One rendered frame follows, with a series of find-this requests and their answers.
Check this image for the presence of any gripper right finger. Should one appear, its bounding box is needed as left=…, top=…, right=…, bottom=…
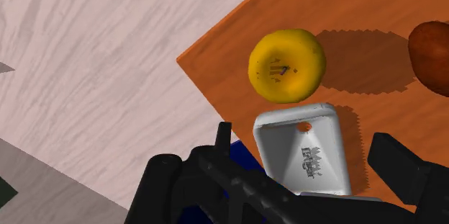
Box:
left=367, top=133, right=449, bottom=224

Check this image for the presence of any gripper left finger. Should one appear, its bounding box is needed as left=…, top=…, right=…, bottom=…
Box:
left=124, top=121, right=300, bottom=224

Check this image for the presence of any dark blue block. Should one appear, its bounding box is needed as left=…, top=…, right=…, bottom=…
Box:
left=175, top=140, right=268, bottom=224

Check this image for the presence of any white rectangular box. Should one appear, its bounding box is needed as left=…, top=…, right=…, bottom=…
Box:
left=253, top=102, right=384, bottom=202

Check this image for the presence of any red-brown round fruit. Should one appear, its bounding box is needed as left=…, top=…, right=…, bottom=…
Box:
left=407, top=20, right=449, bottom=98

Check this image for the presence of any yellow apple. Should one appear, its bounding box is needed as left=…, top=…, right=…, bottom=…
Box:
left=248, top=28, right=327, bottom=104

